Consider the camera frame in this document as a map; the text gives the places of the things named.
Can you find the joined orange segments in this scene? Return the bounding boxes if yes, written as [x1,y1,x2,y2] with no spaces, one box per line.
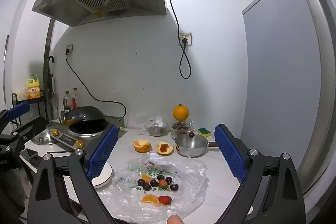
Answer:
[141,195,161,207]

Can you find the black hood power cable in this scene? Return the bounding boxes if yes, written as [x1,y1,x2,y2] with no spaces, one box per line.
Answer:
[163,0,191,80]

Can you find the black cooker power cable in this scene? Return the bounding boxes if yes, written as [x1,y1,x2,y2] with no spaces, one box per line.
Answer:
[65,49,127,125]

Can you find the white plate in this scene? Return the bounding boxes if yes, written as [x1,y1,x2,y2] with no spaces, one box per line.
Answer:
[91,161,114,189]

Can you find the black metal rack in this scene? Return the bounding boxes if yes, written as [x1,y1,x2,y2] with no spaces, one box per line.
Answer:
[11,93,49,125]

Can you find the clear printed plastic bag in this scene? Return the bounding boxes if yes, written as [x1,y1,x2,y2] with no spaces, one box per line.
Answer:
[110,153,206,222]

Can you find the black umbrella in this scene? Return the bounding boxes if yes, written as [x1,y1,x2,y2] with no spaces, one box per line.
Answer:
[46,55,59,121]

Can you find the dark oil bottle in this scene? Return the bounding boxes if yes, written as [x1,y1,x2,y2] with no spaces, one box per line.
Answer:
[63,91,72,111]

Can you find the whole orange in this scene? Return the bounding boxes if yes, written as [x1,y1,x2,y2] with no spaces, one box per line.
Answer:
[173,104,190,122]

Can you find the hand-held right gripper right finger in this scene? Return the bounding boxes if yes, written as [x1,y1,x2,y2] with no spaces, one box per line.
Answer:
[214,123,307,224]

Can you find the red cap bottle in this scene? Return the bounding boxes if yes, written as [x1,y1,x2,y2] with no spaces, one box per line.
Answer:
[71,88,79,109]

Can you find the crumpled clear plastic wrap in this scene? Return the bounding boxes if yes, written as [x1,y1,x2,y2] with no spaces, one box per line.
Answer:
[136,114,168,135]

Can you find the grey refrigerator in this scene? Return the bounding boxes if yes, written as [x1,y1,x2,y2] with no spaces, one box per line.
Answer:
[241,0,336,195]

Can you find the yellow detergent bottle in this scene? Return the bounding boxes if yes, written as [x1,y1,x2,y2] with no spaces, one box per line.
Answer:
[27,74,41,100]

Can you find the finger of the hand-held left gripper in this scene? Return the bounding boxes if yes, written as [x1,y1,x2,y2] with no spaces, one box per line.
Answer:
[0,102,31,133]
[9,116,48,146]

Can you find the small steel cup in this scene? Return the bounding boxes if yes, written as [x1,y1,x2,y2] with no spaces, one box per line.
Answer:
[148,124,164,136]

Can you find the orange peel half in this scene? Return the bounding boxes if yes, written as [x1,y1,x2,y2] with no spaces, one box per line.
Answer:
[133,139,152,153]

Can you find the dark vertical pipe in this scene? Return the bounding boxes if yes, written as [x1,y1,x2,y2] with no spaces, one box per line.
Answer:
[43,19,56,98]

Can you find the grey window frame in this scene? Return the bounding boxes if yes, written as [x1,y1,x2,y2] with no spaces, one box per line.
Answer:
[2,35,10,106]

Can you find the clear glass jar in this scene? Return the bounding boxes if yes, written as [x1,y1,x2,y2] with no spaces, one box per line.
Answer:
[168,119,195,135]

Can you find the induction cooker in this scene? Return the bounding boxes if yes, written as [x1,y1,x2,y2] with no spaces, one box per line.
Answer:
[51,115,125,150]

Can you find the steel pot wooden handle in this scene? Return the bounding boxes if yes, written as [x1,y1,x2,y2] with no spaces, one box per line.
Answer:
[175,135,219,158]

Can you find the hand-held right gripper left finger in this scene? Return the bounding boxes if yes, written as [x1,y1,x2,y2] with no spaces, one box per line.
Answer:
[27,124,124,224]

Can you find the black wok wooden handle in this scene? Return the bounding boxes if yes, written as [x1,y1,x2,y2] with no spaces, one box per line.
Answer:
[63,106,107,127]

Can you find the steel pot lid brown knob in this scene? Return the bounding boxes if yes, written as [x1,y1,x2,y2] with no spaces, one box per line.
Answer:
[176,131,208,149]

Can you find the wall socket with hood plug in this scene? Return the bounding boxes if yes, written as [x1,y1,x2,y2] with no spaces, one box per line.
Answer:
[179,33,193,46]

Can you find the open orange peel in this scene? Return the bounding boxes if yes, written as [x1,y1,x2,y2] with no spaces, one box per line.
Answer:
[156,141,174,156]

